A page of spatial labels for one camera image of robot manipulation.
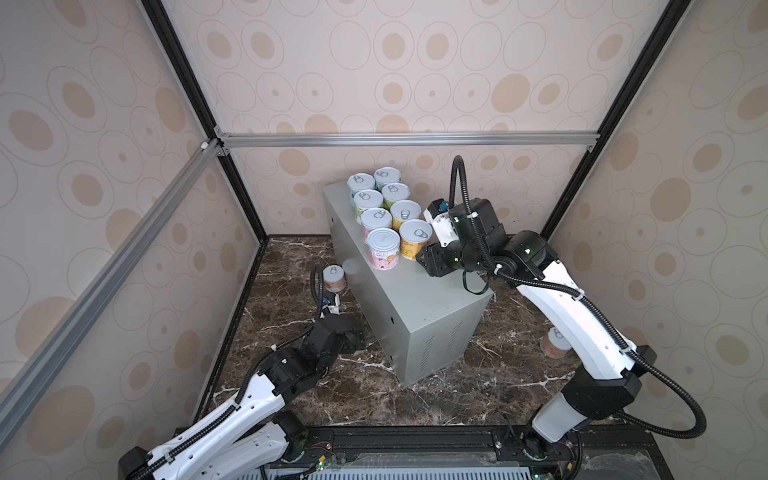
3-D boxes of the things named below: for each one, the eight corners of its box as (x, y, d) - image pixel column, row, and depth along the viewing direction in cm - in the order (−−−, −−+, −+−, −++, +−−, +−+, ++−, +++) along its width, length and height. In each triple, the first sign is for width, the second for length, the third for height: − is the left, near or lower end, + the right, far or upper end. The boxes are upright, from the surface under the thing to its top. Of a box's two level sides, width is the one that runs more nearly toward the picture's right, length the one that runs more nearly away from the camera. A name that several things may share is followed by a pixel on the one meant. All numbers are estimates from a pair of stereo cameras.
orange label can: (323, 292, 106) (320, 282, 101) (326, 274, 111) (324, 264, 106) (344, 292, 106) (342, 282, 101) (347, 274, 111) (345, 264, 106)
